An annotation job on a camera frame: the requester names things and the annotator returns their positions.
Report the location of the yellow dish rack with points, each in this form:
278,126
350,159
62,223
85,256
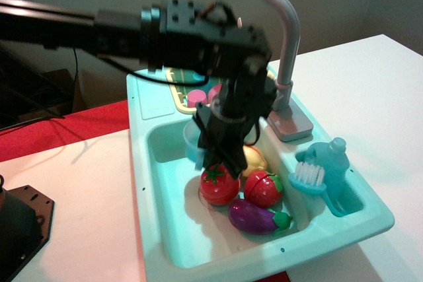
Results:
178,77

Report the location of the purple toy eggplant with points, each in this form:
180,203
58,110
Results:
249,218

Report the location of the red toy tomato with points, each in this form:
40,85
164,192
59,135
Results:
217,186

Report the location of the brown cardboard box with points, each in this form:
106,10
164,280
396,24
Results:
55,95

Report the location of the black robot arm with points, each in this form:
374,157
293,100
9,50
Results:
180,34

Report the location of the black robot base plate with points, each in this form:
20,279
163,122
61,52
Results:
26,223

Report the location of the red toy strawberry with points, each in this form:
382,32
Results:
262,188

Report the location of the small blue toy cup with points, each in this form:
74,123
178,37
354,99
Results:
198,77

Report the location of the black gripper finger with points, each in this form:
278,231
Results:
209,158
235,169

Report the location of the red cloth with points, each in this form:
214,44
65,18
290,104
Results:
49,134

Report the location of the teal toy sink unit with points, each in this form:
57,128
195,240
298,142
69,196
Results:
202,225

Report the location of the translucent blue plastic cup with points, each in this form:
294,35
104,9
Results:
191,136

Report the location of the light pink toy cup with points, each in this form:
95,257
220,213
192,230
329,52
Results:
196,96

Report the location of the yellow toy lemon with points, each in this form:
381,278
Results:
255,160

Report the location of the teal soap bottle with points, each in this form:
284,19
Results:
333,158

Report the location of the grey toy faucet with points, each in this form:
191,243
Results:
287,119

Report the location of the teal dish brush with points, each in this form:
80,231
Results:
309,179

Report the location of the magenta toy bowl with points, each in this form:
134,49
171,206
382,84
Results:
214,91

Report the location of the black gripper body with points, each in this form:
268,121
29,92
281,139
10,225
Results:
233,112

